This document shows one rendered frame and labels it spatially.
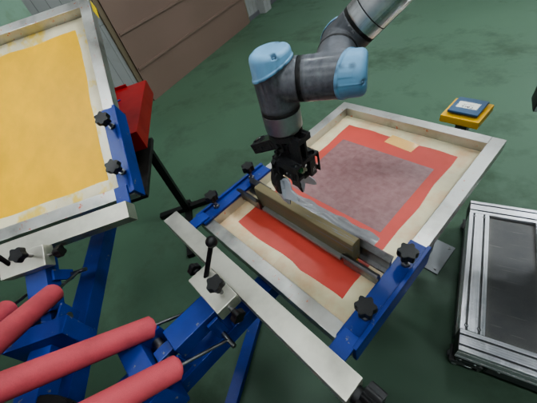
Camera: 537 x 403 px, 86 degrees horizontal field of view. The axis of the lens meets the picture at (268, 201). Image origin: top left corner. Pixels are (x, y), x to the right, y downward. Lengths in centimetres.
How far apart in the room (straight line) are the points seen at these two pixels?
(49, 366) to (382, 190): 90
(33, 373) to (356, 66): 74
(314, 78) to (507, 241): 155
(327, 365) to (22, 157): 112
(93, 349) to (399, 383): 134
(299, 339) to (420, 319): 122
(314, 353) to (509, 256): 137
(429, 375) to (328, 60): 149
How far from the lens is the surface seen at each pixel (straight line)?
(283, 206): 81
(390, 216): 89
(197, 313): 73
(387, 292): 72
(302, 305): 72
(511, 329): 165
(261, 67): 51
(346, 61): 50
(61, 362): 71
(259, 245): 87
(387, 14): 60
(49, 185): 117
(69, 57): 136
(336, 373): 62
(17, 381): 71
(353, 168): 104
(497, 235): 190
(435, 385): 171
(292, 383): 170
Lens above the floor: 164
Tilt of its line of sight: 45 degrees down
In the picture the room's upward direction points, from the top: 19 degrees counter-clockwise
